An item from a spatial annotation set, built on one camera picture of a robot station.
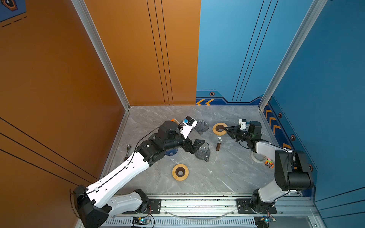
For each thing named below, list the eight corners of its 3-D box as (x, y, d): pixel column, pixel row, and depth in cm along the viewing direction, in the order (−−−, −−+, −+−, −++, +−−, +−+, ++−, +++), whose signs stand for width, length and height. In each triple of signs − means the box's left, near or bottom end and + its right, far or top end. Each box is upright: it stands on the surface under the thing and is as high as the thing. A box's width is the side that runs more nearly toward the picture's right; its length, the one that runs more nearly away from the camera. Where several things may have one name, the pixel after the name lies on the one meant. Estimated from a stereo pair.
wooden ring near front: (172, 180, 83) (171, 179, 82) (173, 165, 89) (172, 164, 88) (188, 180, 83) (188, 179, 82) (188, 165, 89) (188, 164, 88)
